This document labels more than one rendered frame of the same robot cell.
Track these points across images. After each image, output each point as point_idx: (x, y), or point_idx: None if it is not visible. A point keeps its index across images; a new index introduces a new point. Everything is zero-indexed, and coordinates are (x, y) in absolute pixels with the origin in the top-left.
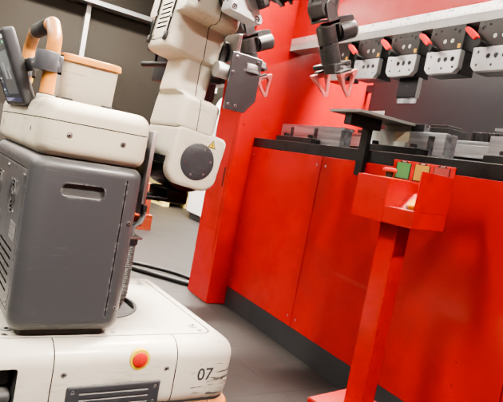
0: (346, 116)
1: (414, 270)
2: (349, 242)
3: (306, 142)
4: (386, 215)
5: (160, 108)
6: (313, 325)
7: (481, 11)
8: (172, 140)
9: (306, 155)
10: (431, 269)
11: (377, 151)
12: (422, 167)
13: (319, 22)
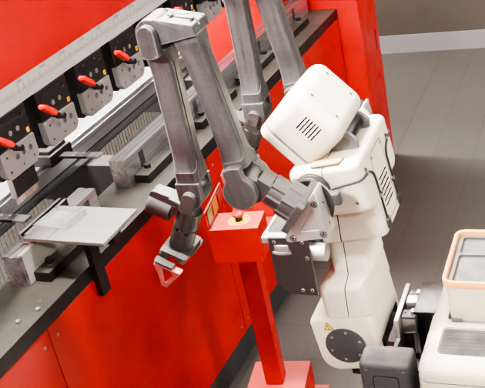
0: (115, 235)
1: (178, 299)
2: (125, 359)
3: None
4: None
5: (374, 285)
6: None
7: (69, 55)
8: (392, 283)
9: (21, 359)
10: (185, 282)
11: (105, 251)
12: (214, 201)
13: (260, 125)
